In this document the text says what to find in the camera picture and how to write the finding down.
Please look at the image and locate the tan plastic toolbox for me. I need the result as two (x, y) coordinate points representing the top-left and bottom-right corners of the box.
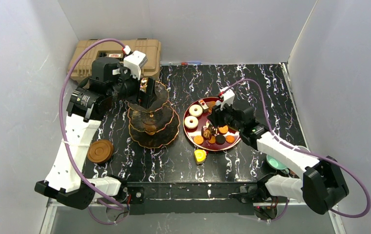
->
(68, 39), (162, 83)

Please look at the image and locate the three tier glass stand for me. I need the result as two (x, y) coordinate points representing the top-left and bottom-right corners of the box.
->
(128, 81), (180, 149)

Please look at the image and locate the dark red round tray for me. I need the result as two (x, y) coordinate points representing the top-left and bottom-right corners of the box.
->
(183, 97), (241, 152)

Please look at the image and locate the white iced donut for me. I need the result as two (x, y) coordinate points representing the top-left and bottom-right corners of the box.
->
(184, 116), (199, 129)
(188, 104), (203, 117)

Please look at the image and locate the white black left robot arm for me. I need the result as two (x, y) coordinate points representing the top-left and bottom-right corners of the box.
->
(34, 55), (152, 210)

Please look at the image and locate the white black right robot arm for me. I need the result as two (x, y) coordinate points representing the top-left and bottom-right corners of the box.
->
(208, 100), (349, 215)

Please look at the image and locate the yellow cracker under chocolate cookie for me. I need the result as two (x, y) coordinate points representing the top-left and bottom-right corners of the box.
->
(218, 125), (229, 135)

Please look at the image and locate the chocolate chip cookie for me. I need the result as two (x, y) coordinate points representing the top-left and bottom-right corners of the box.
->
(225, 135), (235, 144)

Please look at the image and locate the dark chocolate sandwich cookie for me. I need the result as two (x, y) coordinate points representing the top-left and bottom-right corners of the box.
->
(215, 135), (226, 145)

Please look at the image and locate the chocolate layer cake slice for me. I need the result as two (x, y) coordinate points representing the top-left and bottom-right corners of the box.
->
(201, 129), (212, 140)

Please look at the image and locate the yellow round cracker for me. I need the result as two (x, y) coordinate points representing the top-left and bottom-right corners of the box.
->
(193, 136), (204, 145)

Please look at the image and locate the red blue pen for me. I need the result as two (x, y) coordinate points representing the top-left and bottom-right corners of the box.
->
(181, 61), (201, 65)

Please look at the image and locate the teal saucer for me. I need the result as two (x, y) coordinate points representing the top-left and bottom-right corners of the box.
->
(266, 155), (288, 171)

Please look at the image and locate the yellow swirl roll cake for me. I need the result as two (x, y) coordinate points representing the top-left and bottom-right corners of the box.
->
(194, 149), (207, 165)

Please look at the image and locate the white cup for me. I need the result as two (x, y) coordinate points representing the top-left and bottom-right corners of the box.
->
(293, 146), (310, 154)

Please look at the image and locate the brown round wooden coaster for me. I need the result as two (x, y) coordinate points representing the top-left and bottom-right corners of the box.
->
(87, 139), (114, 164)

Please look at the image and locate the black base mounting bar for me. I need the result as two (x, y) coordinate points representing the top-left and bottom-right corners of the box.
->
(96, 182), (291, 216)

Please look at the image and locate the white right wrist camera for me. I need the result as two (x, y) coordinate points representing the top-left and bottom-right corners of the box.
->
(218, 86), (235, 111)

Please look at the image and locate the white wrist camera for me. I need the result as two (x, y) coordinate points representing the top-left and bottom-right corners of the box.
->
(122, 45), (148, 80)
(218, 86), (235, 111)

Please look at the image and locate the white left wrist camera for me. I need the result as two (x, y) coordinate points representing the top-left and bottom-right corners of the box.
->
(122, 45), (148, 80)

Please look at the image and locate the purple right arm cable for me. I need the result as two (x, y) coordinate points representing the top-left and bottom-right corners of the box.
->
(217, 78), (371, 223)

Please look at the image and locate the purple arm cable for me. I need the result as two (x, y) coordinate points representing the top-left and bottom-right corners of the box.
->
(59, 38), (131, 226)
(217, 78), (371, 223)

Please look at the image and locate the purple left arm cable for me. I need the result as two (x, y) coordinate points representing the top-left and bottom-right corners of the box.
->
(59, 38), (131, 226)

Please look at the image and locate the aluminium frame rail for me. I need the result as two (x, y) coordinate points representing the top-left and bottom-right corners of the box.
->
(39, 182), (348, 234)

